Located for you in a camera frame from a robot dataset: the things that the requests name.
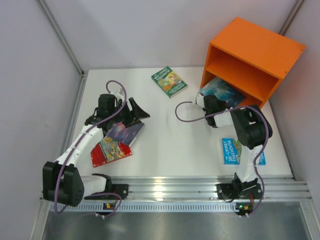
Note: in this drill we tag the purple Robinson Crusoe book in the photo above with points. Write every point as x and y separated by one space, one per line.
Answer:
125 135

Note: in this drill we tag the blue 26-Storey Treehouse book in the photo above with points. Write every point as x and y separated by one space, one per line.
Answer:
231 151

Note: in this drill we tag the aluminium mounting rail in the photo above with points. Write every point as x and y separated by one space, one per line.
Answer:
188 194

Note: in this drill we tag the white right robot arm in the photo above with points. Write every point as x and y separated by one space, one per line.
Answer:
252 130

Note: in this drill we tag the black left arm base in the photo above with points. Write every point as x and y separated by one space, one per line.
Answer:
121 189

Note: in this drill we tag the red comic cover book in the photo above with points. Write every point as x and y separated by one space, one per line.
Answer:
109 150

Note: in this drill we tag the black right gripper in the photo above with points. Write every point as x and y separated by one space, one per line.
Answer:
208 100

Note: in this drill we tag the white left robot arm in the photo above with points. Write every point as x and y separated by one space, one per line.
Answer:
62 182

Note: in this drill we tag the green Treehouse book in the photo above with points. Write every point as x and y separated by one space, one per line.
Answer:
169 82

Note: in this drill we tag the teal 20000 Leagues book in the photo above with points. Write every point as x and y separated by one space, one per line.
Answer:
223 91

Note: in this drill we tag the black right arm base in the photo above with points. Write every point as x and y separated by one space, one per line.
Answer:
237 192

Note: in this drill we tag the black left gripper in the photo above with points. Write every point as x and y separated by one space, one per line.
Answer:
130 113

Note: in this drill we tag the orange wooden shelf cabinet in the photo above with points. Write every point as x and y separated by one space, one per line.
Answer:
250 58

